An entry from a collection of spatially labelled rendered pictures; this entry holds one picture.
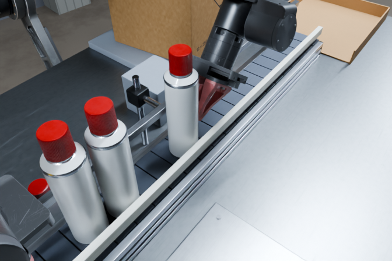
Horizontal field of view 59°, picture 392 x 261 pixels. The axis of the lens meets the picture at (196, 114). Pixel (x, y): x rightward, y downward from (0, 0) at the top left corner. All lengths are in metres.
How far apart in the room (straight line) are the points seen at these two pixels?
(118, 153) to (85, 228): 0.12
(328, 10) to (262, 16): 0.69
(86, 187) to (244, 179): 0.31
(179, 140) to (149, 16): 0.38
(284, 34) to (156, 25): 0.40
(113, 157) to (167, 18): 0.46
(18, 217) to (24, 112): 0.55
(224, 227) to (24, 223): 0.31
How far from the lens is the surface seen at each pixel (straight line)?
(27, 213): 0.31
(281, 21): 0.52
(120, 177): 0.47
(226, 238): 0.53
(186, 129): 0.55
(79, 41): 2.74
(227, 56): 0.56
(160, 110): 0.57
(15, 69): 2.60
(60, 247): 0.55
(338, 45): 1.04
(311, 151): 0.72
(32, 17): 1.31
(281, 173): 0.67
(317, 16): 1.17
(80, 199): 0.45
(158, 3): 0.82
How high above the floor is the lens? 1.35
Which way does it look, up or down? 43 degrees down
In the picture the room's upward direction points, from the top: straight up
